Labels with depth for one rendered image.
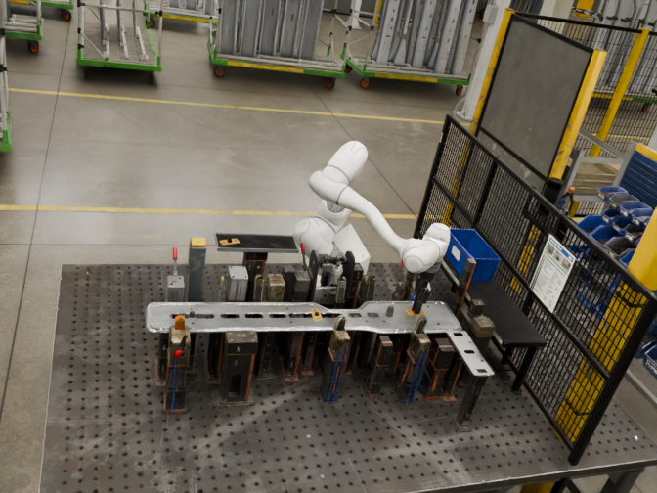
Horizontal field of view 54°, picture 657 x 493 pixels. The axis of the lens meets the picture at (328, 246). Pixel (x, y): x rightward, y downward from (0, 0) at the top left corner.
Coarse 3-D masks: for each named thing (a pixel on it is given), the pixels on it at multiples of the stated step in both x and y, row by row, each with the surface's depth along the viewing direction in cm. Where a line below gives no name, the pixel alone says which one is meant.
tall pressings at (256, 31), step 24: (264, 0) 922; (288, 0) 906; (312, 0) 916; (240, 24) 923; (264, 24) 914; (288, 24) 922; (312, 24) 931; (240, 48) 892; (264, 48) 929; (288, 48) 937; (312, 48) 945
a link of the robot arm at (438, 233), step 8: (432, 224) 270; (440, 224) 270; (432, 232) 268; (440, 232) 266; (448, 232) 268; (432, 240) 266; (440, 240) 267; (448, 240) 269; (440, 248) 266; (440, 256) 269
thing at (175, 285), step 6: (168, 276) 273; (180, 276) 275; (168, 282) 270; (174, 282) 271; (180, 282) 271; (168, 288) 268; (174, 288) 268; (180, 288) 269; (168, 294) 269; (174, 294) 270; (180, 294) 270; (168, 300) 271; (174, 300) 271; (180, 300) 272; (174, 318) 277
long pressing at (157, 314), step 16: (160, 304) 265; (176, 304) 267; (192, 304) 269; (208, 304) 271; (224, 304) 273; (240, 304) 275; (256, 304) 277; (272, 304) 279; (288, 304) 281; (304, 304) 283; (368, 304) 292; (384, 304) 295; (400, 304) 297; (432, 304) 302; (160, 320) 257; (192, 320) 260; (208, 320) 262; (224, 320) 264; (240, 320) 266; (256, 320) 268; (272, 320) 270; (288, 320) 272; (304, 320) 274; (352, 320) 280; (368, 320) 282; (384, 320) 284; (400, 320) 286; (416, 320) 289; (432, 320) 291; (448, 320) 293
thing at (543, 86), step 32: (512, 32) 504; (544, 32) 467; (512, 64) 503; (544, 64) 465; (576, 64) 433; (480, 96) 542; (512, 96) 502; (544, 96) 465; (576, 96) 431; (480, 128) 545; (512, 128) 502; (544, 128) 465; (576, 128) 434; (480, 160) 545; (512, 160) 502; (544, 160) 465; (448, 224) 599
